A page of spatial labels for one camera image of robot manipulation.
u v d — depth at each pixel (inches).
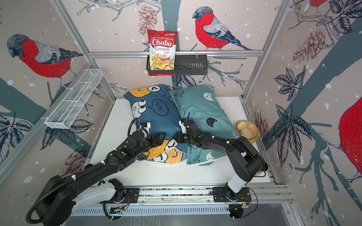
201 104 37.4
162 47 32.9
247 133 35.6
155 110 36.4
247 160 17.8
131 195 28.8
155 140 28.1
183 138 30.6
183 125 32.2
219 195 29.1
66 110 28.8
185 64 42.1
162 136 30.6
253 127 38.2
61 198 15.5
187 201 28.7
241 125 36.6
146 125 29.2
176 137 33.7
